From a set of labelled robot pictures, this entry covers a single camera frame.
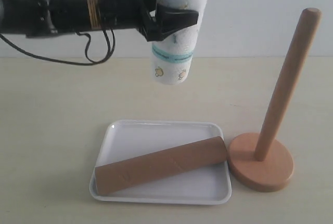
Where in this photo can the wooden paper towel holder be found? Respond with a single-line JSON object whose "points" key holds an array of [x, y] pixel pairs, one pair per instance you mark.
{"points": [[258, 160]]}

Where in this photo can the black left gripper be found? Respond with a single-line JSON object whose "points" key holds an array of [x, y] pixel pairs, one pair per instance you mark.
{"points": [[135, 14]]}

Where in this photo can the brown cardboard tube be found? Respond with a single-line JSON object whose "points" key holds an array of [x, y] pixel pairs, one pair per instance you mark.
{"points": [[150, 167]]}

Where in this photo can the printed white paper towel roll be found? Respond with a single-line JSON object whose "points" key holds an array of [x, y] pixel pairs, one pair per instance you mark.
{"points": [[171, 58]]}

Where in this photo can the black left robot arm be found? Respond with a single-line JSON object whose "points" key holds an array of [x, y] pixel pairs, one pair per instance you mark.
{"points": [[47, 18]]}

